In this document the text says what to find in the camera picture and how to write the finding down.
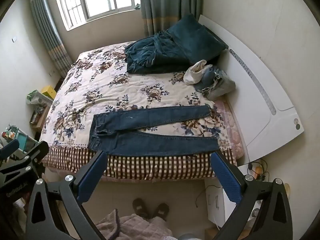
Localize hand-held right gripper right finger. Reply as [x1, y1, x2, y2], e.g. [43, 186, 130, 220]
[210, 151, 293, 240]

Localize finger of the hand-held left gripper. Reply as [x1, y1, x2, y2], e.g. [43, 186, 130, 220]
[0, 141, 49, 180]
[0, 139, 20, 160]

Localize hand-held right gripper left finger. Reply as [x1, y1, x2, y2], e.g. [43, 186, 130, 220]
[25, 150, 108, 240]

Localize dark blue denim pants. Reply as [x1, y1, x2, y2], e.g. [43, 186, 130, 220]
[87, 104, 220, 157]

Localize cluttered side shelf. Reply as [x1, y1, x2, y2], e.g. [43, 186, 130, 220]
[0, 124, 38, 155]

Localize white nightstand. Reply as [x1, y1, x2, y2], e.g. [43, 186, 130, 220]
[204, 179, 238, 228]

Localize white power strip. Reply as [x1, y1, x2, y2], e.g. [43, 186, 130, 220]
[247, 162, 266, 178]

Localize wooden bedside stool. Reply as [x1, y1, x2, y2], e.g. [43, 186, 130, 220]
[29, 105, 49, 130]

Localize pink mattress pad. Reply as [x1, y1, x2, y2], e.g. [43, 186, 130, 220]
[212, 97, 247, 161]

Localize green and white plastic bag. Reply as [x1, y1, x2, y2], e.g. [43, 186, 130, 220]
[26, 90, 53, 105]

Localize brown checked bed sheet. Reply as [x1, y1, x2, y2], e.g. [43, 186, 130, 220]
[41, 145, 238, 180]

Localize yellow box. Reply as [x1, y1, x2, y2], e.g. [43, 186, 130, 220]
[41, 86, 56, 100]

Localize person's pink quilted clothing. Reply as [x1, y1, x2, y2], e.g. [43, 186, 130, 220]
[95, 209, 175, 240]

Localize light blue denim garment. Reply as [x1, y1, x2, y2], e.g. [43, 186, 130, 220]
[194, 65, 236, 102]

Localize floral bedspread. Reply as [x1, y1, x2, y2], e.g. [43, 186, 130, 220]
[41, 41, 225, 155]

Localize white cloth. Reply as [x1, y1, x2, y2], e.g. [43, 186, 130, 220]
[184, 60, 213, 85]

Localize white headboard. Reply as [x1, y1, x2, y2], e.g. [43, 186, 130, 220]
[197, 14, 305, 164]

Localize grey-blue striped curtain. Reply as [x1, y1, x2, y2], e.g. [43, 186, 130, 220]
[27, 0, 74, 77]
[137, 0, 205, 37]

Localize teal plush blanket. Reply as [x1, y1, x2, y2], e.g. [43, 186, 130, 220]
[124, 30, 195, 75]

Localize teal plush pillow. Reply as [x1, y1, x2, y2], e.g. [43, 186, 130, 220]
[167, 13, 229, 65]

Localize black cable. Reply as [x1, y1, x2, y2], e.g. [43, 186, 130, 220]
[196, 185, 220, 208]

